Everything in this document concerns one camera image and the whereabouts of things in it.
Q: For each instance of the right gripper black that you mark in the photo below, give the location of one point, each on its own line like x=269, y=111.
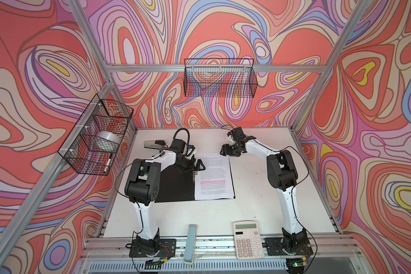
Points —
x=225, y=148

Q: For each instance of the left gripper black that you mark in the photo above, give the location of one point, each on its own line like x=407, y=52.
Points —
x=192, y=168

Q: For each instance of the printed paper sheet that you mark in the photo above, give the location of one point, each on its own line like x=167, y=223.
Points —
x=215, y=182

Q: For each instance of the blue folder black inside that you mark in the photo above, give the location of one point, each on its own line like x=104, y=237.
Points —
x=176, y=186

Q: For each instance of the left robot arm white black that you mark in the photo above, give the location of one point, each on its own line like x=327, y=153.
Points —
x=143, y=183

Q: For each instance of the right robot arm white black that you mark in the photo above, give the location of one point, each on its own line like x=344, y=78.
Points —
x=283, y=176

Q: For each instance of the grey black stapler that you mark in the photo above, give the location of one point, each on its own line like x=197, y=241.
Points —
x=155, y=144

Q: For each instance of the light blue eraser bar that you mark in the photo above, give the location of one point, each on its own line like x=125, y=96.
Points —
x=189, y=249

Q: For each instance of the pink white calculator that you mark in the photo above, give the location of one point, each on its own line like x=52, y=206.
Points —
x=247, y=240

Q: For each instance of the marker pen in basket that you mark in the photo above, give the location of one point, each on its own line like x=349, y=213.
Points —
x=107, y=166

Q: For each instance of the grey tape roll in basket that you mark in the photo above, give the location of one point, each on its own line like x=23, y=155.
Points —
x=103, y=137

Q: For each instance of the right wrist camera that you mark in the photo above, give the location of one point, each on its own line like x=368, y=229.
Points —
x=236, y=134

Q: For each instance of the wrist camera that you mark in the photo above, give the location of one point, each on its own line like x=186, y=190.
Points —
x=236, y=134
x=181, y=147

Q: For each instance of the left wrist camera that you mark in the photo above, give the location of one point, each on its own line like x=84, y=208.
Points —
x=181, y=147

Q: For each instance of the black wire basket back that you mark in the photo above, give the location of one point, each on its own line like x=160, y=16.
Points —
x=219, y=77

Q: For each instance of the black wire basket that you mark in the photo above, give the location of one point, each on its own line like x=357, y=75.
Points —
x=94, y=149
x=219, y=77

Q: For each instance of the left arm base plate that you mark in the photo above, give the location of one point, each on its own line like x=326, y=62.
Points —
x=160, y=248

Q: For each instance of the black wire basket left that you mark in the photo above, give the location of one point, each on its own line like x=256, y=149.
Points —
x=94, y=149

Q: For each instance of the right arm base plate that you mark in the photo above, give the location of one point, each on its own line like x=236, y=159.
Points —
x=282, y=246

